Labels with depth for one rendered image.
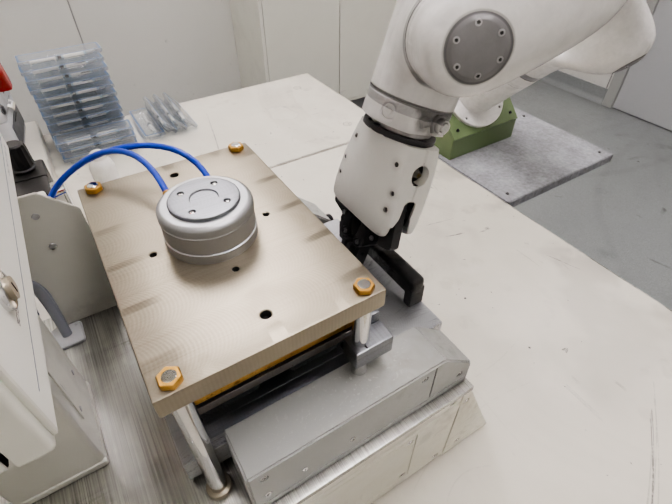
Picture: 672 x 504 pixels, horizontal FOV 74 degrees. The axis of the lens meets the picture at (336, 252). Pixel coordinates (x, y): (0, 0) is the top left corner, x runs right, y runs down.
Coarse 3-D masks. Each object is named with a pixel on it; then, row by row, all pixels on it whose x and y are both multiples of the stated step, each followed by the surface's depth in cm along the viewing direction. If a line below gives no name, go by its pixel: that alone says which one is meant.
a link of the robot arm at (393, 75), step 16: (400, 0) 38; (416, 0) 35; (400, 16) 37; (400, 32) 37; (384, 48) 40; (400, 48) 37; (384, 64) 39; (400, 64) 38; (384, 80) 40; (400, 80) 38; (416, 80) 38; (400, 96) 39; (416, 96) 39; (432, 96) 39; (448, 96) 39; (448, 112) 41
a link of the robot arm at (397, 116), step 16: (368, 96) 42; (384, 96) 40; (368, 112) 42; (384, 112) 40; (400, 112) 40; (416, 112) 39; (432, 112) 40; (400, 128) 40; (416, 128) 40; (432, 128) 41; (448, 128) 41
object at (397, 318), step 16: (336, 224) 62; (368, 256) 58; (384, 272) 55; (400, 288) 53; (384, 304) 52; (400, 304) 52; (416, 304) 52; (384, 320) 50; (400, 320) 50; (416, 320) 50; (432, 320) 50; (176, 432) 40; (176, 448) 39; (224, 448) 40; (192, 464) 39
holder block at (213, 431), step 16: (336, 352) 44; (304, 368) 42; (320, 368) 43; (336, 368) 45; (272, 384) 41; (288, 384) 42; (304, 384) 43; (240, 400) 40; (256, 400) 40; (272, 400) 42; (208, 416) 39; (224, 416) 39; (240, 416) 40; (208, 432) 39
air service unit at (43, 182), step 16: (16, 144) 49; (16, 160) 49; (32, 160) 51; (16, 176) 50; (32, 176) 50; (48, 176) 51; (16, 192) 48; (32, 192) 48; (48, 192) 48; (64, 192) 49
